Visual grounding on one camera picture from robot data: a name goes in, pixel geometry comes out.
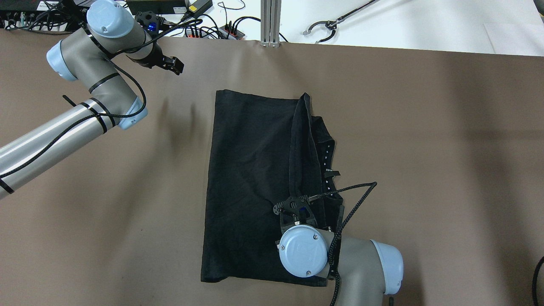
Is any black t-shirt with logo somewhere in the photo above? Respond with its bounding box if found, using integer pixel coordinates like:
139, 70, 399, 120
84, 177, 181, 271
201, 90, 338, 287

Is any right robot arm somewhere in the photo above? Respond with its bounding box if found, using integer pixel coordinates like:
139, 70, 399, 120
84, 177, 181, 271
278, 225, 404, 306

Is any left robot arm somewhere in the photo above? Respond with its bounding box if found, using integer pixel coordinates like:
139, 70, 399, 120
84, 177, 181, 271
1, 0, 184, 198

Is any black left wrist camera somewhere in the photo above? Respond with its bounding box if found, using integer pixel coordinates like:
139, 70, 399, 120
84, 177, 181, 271
134, 11, 169, 34

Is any metal grabber tool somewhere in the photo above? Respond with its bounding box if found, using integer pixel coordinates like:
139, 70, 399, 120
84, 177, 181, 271
302, 0, 377, 44

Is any black power strip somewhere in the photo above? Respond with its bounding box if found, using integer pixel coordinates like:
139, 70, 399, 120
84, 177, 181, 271
183, 23, 246, 40

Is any aluminium frame cage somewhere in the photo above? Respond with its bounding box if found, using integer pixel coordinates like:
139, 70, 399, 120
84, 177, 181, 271
260, 0, 281, 48

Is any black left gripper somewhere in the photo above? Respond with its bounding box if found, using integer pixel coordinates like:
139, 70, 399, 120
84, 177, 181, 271
127, 41, 184, 75

